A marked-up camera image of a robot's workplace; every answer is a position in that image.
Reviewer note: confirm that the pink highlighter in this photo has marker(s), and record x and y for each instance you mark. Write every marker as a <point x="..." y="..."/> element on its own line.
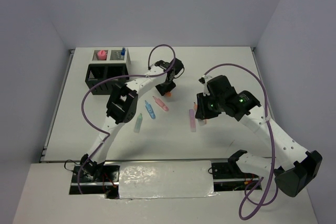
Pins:
<point x="161" y="104"/>

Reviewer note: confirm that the black slotted organizer box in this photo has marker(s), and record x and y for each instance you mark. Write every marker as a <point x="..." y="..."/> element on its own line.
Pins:
<point x="102" y="71"/>

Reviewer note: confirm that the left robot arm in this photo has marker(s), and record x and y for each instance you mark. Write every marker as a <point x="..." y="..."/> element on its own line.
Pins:
<point x="121" y="109"/>

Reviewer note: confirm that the grey mesh organizer box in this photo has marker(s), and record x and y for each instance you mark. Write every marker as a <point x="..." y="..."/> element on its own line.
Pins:
<point x="113" y="56"/>

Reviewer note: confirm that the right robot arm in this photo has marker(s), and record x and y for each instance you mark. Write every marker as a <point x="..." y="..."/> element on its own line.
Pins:
<point x="294" y="166"/>

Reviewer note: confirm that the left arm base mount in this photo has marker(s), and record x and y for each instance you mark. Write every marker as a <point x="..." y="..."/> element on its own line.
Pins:
<point x="107" y="183"/>

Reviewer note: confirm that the blue highlighter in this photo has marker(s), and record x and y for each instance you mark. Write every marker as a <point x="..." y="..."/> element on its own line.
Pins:
<point x="150" y="110"/>

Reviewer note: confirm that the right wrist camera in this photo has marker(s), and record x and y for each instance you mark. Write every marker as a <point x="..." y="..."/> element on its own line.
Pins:
<point x="204" y="79"/>

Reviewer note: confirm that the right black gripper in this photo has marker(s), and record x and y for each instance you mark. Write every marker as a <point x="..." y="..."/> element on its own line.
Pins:
<point x="202" y="113"/>

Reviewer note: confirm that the pink cap bottle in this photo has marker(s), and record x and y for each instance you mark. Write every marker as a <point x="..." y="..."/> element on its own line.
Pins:
<point x="102" y="55"/>

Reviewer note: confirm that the purple highlighter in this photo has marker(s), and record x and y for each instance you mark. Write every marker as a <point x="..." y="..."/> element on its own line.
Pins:
<point x="192" y="120"/>

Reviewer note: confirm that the blue cap spray bottle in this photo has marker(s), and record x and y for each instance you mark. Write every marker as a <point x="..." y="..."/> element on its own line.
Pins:
<point x="122" y="53"/>

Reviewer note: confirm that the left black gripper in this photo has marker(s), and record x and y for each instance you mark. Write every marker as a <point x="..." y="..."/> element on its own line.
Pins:
<point x="162" y="90"/>

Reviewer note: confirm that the green highlighter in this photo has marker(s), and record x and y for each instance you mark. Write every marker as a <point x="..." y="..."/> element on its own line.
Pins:
<point x="138" y="123"/>

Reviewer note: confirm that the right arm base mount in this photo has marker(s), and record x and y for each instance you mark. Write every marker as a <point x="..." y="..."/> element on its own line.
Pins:
<point x="226" y="178"/>

